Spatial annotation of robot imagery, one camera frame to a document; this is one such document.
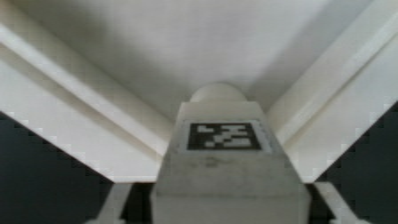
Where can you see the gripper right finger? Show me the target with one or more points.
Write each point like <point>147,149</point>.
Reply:
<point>328,209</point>

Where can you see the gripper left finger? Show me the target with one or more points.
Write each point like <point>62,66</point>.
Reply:
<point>126,206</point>

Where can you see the white table leg with tag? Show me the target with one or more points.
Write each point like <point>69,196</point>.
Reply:
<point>227,182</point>

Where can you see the white square tabletop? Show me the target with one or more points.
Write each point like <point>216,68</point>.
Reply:
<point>104,60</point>

